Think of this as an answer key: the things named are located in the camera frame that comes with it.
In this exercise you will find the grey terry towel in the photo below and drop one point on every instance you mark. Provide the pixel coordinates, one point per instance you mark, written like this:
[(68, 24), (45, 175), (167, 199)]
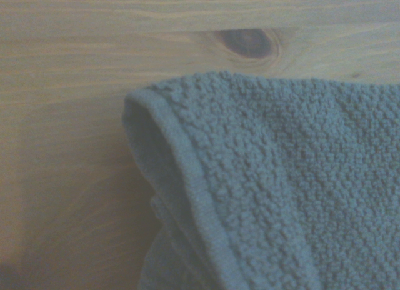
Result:
[(281, 177)]

